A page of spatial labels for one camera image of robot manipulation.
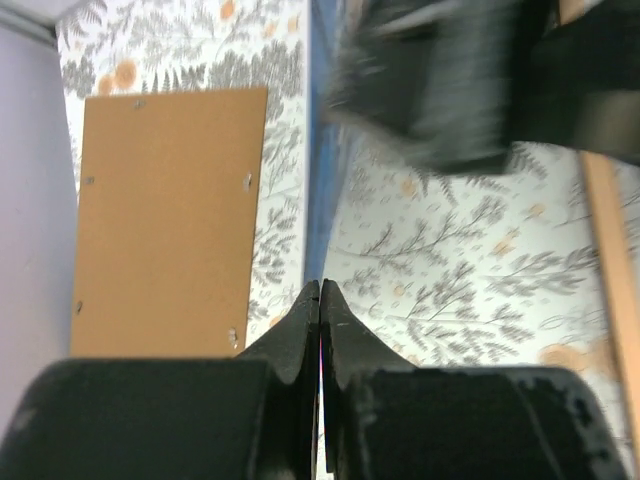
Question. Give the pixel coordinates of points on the wooden picture frame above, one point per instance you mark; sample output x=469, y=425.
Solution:
x=608, y=225

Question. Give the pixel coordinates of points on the left aluminium corner post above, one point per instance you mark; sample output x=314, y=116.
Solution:
x=37, y=19

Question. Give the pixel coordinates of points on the brown cardboard backing board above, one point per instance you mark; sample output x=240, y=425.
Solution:
x=166, y=223

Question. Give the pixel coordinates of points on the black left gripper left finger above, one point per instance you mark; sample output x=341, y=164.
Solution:
x=253, y=416

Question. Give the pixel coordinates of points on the building photo print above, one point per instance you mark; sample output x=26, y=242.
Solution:
x=320, y=175

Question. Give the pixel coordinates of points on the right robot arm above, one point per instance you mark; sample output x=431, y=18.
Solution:
x=602, y=114

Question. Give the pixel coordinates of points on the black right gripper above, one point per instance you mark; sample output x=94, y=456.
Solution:
x=430, y=80

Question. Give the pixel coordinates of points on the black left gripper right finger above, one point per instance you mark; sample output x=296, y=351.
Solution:
x=386, y=418

